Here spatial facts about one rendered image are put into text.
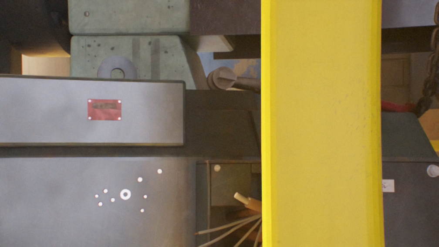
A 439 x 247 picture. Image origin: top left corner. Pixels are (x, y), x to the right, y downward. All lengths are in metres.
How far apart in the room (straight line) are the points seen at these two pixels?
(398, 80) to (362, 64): 5.80
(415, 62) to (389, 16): 4.63
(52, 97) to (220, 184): 0.24
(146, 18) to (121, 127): 0.72
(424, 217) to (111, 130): 0.44
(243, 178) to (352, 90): 0.34
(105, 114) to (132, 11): 0.73
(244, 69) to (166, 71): 2.53
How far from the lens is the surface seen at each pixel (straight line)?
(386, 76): 6.52
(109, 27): 1.79
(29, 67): 6.71
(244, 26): 1.70
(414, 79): 6.30
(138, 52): 1.77
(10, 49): 2.27
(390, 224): 1.17
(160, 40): 1.77
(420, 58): 6.32
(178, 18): 1.76
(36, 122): 1.07
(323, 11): 0.73
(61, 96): 1.08
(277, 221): 0.71
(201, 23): 1.71
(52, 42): 1.87
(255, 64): 4.27
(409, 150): 1.19
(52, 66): 6.66
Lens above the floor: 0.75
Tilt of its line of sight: 3 degrees up
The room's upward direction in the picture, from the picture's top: straight up
